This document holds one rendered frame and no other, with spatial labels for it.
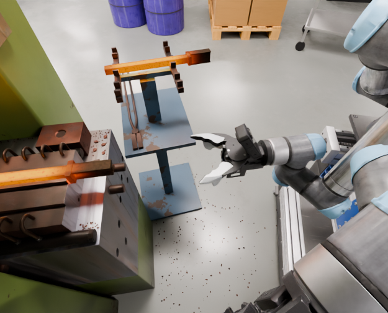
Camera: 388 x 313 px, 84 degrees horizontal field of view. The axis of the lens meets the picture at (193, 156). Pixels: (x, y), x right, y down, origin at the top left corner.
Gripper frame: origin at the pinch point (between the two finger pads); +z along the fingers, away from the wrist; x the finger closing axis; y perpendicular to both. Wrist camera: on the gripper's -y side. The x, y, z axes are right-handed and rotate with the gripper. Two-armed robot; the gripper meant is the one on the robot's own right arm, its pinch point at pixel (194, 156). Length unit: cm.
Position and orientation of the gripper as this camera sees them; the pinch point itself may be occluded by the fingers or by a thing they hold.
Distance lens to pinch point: 55.5
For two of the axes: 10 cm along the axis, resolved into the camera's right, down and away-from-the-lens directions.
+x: -1.5, -7.9, 5.9
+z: -9.9, 1.2, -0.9
